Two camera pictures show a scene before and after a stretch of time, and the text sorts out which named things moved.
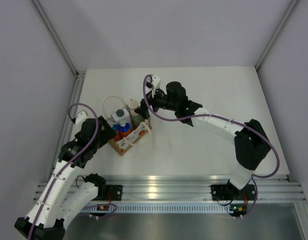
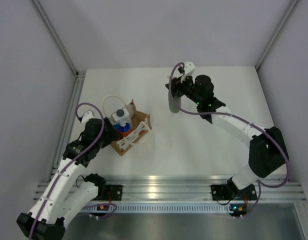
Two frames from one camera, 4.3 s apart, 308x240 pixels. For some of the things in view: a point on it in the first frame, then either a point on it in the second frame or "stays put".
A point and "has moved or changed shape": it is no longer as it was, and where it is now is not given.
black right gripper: (143, 110) -> (176, 83)
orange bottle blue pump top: (124, 129) stays put
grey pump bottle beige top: (136, 119) has moved or changed shape
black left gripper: (107, 133) stays put
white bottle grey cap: (121, 116) stays put
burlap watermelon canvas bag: (122, 145) stays put
